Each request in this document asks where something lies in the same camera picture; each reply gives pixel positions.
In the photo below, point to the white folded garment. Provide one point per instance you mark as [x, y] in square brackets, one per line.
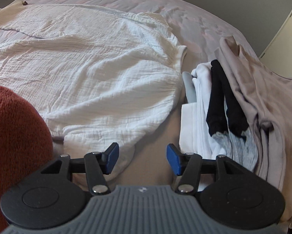
[197, 126]

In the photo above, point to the light grey cloth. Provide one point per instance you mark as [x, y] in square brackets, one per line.
[190, 87]

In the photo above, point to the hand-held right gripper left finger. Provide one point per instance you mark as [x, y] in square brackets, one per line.
[112, 157]

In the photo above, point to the cream cloth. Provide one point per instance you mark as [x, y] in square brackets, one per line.
[7, 14]

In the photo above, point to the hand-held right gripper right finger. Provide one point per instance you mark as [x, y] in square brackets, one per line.
[174, 159]

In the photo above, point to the dark patterned small cloth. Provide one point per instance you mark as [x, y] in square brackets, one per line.
[24, 3]

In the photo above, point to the beige garment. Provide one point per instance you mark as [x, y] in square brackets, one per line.
[270, 97]

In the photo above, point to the bed with pink dotted sheet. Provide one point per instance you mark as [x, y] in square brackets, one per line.
[185, 24]

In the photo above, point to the grey striped garment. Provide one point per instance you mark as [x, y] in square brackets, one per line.
[236, 148]

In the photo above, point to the black sock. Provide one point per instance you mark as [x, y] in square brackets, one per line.
[236, 112]
[218, 102]

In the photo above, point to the cream door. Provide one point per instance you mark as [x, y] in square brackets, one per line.
[290, 41]

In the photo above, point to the white muslin garment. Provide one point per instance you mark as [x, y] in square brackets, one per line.
[87, 78]

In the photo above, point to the rust red knitted garment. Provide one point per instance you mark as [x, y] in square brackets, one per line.
[14, 139]

